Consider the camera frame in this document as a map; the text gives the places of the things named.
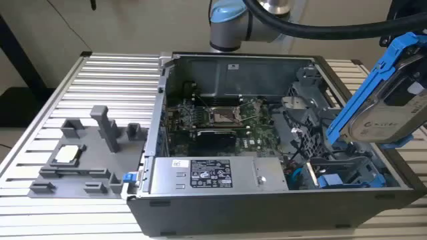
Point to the hard disk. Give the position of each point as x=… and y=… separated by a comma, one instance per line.
x=374, y=117

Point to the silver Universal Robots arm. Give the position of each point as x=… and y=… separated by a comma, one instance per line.
x=230, y=27

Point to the grey metal disk bay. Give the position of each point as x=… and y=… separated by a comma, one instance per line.
x=310, y=115

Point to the blue disk carrier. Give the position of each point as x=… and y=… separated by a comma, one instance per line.
x=330, y=181

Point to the green motherboard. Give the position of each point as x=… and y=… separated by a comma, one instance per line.
x=257, y=140

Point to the white case sticker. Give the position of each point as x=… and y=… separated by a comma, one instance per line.
x=234, y=66

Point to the CPU socket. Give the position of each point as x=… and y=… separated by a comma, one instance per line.
x=222, y=115

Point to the black RAM sticks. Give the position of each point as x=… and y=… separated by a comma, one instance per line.
x=217, y=100

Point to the black graphics card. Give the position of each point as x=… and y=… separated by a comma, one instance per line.
x=217, y=138

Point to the black open PC case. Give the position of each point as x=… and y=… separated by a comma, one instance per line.
x=254, y=212

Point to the silver power supply unit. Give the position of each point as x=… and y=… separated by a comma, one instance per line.
x=214, y=175

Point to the blue case latch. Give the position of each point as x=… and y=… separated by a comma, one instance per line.
x=130, y=178

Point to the grey parts rack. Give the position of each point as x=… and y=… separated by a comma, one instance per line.
x=97, y=170

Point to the silver CPU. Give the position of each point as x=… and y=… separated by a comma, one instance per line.
x=67, y=153

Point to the black box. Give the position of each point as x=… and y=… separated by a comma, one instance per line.
x=23, y=107

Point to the silver metal bracket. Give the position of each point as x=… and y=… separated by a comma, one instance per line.
x=297, y=102

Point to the black desk frame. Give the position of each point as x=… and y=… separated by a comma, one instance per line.
x=20, y=55

